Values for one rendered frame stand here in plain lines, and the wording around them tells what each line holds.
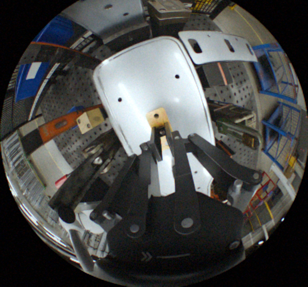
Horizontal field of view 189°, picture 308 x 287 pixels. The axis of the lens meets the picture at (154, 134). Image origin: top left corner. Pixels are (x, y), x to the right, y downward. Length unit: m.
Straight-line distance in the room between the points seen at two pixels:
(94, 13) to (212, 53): 0.26
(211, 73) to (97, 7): 0.29
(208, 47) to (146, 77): 0.17
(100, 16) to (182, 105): 0.27
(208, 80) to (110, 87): 0.23
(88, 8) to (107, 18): 0.06
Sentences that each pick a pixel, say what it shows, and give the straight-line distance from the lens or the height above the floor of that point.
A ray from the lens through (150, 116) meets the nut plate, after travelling 0.20.
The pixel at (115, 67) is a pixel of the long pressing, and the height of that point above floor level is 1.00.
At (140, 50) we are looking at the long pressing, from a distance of 0.25.
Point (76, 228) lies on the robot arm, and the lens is 0.84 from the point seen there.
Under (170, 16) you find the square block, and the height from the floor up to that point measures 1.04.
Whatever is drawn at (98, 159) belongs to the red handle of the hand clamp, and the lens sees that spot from 0.23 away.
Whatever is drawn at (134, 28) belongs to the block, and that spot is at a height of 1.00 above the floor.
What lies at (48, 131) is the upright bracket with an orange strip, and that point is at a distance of 0.19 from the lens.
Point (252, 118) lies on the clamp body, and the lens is 0.29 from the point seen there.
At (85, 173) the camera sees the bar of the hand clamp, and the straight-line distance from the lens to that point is 0.21.
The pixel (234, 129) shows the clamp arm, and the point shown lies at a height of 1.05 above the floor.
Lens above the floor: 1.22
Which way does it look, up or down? 69 degrees down
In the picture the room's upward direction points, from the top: 175 degrees counter-clockwise
